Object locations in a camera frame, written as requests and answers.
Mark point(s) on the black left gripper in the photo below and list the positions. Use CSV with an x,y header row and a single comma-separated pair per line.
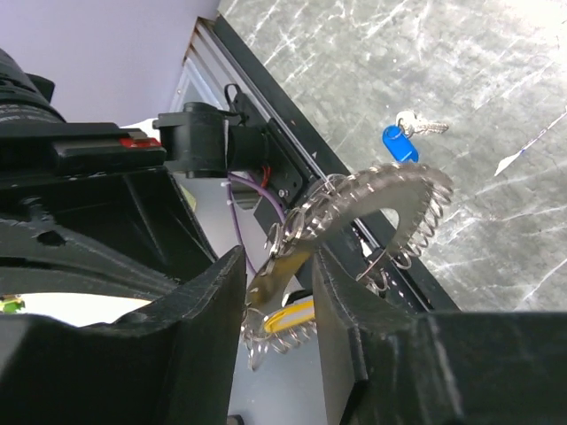
x,y
142,215

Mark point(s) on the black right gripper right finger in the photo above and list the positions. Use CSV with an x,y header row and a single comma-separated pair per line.
x,y
381,365

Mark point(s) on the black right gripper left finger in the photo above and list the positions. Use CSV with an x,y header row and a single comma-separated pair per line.
x,y
169,362

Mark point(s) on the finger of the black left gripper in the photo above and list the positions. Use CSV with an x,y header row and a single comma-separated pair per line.
x,y
41,257

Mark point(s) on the yellow key tag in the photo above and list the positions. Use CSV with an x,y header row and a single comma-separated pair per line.
x,y
297,313

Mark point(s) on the metal disc with key rings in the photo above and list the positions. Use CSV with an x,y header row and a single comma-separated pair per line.
x,y
417,193

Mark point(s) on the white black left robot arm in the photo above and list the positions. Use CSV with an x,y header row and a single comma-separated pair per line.
x,y
201,142

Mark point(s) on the blue key tag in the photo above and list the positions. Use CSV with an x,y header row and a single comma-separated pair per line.
x,y
397,137

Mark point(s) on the aluminium rail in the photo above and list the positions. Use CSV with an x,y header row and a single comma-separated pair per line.
x,y
210,74

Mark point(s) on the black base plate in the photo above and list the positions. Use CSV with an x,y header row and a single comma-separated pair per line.
x,y
318,156

